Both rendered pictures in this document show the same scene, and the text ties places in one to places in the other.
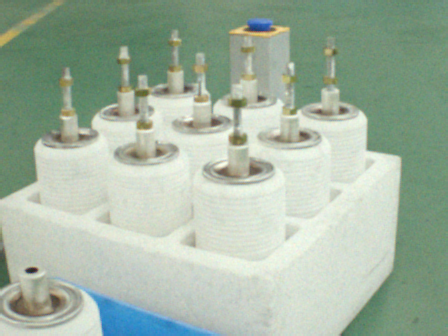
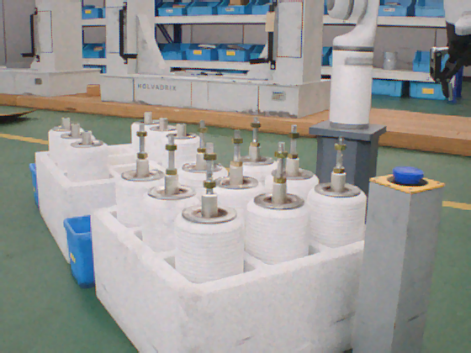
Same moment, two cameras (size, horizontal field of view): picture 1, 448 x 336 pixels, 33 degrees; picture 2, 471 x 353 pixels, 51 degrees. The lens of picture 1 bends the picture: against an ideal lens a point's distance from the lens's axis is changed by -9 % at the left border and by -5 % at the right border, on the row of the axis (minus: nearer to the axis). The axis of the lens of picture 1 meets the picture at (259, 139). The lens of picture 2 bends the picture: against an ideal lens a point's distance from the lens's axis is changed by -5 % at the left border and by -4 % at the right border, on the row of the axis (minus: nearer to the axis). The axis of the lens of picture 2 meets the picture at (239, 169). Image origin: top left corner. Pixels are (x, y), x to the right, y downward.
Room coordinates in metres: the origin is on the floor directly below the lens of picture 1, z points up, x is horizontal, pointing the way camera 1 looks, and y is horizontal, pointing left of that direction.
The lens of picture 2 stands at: (1.34, -0.66, 0.48)
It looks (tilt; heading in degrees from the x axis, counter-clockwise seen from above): 14 degrees down; 119
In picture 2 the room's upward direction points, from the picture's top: 1 degrees clockwise
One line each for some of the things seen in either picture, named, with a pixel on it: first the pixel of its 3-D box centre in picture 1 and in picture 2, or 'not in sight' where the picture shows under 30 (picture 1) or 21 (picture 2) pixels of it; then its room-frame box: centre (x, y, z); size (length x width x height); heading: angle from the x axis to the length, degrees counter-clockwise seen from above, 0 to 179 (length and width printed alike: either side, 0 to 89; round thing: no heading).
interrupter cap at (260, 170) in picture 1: (238, 171); (142, 175); (0.78, 0.02, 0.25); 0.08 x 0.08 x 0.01
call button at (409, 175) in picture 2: (259, 26); (407, 176); (1.23, 0.00, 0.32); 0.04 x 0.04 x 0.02
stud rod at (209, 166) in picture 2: (330, 66); (209, 171); (0.98, -0.09, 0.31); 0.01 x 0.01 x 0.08; 38
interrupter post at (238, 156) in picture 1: (238, 159); (142, 168); (0.78, 0.02, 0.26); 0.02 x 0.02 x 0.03
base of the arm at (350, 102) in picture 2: not in sight; (351, 88); (1.00, 0.48, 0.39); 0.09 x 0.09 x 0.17; 0
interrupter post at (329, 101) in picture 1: (330, 102); (209, 205); (0.98, -0.09, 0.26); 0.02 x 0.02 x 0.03
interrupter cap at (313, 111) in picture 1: (330, 112); (209, 214); (0.98, -0.09, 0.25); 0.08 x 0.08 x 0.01
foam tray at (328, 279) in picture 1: (206, 244); (235, 271); (0.94, 0.07, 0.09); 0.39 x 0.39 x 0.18; 62
